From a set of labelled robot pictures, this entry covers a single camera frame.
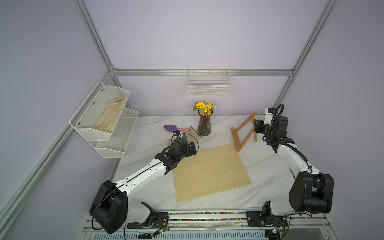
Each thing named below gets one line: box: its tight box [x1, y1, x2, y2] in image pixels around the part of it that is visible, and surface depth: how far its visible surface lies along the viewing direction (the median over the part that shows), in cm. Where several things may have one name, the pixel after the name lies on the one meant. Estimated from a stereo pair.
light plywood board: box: [172, 143, 253, 204], surface depth 90 cm
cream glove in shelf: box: [94, 96, 128, 133], surface depth 81 cm
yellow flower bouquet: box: [192, 101, 218, 117], surface depth 95 cm
